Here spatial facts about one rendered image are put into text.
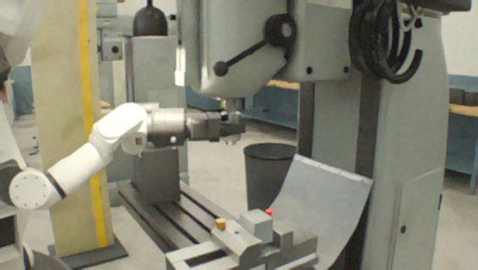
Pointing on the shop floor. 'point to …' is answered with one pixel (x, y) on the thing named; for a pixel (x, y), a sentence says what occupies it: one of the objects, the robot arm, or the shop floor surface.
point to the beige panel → (72, 128)
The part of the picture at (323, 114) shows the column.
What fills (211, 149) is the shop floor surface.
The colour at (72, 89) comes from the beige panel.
